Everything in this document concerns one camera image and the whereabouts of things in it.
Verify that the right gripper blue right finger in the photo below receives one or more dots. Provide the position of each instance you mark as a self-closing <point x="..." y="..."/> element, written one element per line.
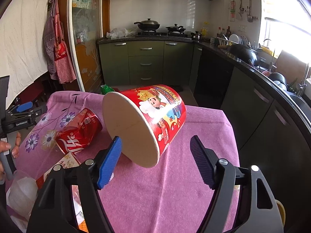
<point x="206" y="160"/>

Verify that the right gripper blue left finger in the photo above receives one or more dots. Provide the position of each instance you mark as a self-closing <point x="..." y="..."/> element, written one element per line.
<point x="107" y="161"/>

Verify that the crushed red cola can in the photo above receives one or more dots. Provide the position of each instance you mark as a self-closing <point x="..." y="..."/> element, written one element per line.
<point x="79" y="132"/>

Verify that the red instant noodle cup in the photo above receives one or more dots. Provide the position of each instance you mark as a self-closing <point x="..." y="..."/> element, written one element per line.
<point x="147" y="119"/>

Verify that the yellow blue trash bin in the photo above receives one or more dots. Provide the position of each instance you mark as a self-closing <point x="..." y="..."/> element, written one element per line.
<point x="281" y="211"/>

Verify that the green kitchen cabinets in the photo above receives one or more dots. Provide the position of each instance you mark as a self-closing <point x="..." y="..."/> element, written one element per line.
<point x="147" y="62"/>

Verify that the person's left hand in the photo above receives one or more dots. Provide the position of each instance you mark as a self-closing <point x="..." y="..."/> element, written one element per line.
<point x="8" y="154"/>

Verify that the pink floral tablecloth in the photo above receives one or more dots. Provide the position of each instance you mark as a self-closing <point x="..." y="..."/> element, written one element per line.
<point x="170" y="197"/>

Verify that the white curtain cloth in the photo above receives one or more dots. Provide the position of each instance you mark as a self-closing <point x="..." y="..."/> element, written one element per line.
<point x="22" y="52"/>

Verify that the red checkered apron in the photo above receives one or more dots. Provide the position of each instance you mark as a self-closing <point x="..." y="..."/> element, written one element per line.
<point x="59" y="63"/>

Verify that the green snack wrapper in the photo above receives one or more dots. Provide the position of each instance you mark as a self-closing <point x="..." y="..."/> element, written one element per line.
<point x="106" y="89"/>

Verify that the clear plastic cup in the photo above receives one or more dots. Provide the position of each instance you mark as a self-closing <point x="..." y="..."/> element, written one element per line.
<point x="22" y="194"/>

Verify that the large black wok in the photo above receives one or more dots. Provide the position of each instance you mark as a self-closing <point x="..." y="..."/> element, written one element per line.
<point x="244" y="53"/>

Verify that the plastic bag on counter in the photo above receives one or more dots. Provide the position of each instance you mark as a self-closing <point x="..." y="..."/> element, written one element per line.
<point x="121" y="33"/>

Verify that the glass sliding door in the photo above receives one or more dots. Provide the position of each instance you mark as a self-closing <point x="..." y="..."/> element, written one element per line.
<point x="84" y="24"/>

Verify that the small black pot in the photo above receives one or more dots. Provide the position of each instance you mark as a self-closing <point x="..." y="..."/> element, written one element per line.
<point x="176" y="29"/>

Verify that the black wok with lid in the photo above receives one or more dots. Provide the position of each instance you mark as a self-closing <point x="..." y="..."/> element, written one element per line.
<point x="148" y="25"/>

